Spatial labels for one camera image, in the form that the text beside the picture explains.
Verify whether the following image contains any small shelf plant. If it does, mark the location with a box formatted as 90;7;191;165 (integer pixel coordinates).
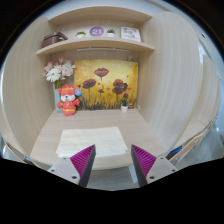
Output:
76;31;86;38
107;29;115;37

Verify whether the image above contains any small potted plant on desk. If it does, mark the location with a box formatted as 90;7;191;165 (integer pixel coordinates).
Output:
121;98;128;113

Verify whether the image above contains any left small shelf plant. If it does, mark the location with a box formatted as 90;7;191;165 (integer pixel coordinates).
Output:
76;31;86;38

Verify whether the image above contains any under-shelf light bar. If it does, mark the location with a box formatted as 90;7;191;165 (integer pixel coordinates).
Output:
76;48;129;53

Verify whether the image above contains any white framed picture card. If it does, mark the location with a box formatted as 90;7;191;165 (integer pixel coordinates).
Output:
121;27;141;42

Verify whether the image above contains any purple round number sign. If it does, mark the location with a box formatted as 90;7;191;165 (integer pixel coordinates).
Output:
89;26;104;37

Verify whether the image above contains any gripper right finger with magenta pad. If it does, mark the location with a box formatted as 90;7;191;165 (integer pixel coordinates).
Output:
131;145;178;187

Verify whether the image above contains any poppy flower painting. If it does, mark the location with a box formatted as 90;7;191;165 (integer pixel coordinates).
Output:
74;59;138;110

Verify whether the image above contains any cream folded towel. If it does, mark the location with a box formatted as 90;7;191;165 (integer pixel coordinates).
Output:
56;127;128;157

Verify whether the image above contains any wooden desk shelf unit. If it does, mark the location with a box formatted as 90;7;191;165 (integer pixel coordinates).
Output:
0;2;221;169

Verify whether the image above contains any pale blue vase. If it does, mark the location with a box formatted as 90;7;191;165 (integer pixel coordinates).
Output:
54;88;62;113

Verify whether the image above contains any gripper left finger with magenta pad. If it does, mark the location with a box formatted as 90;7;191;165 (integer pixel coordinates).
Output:
48;145;96;187

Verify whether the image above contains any red plush toy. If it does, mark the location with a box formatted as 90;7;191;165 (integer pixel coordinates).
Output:
56;84;82;116

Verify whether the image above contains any right small shelf plant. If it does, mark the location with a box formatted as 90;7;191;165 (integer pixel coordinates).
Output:
107;29;115;37

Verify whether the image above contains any pink white flower bouquet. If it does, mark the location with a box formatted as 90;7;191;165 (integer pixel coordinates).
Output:
44;57;76;89

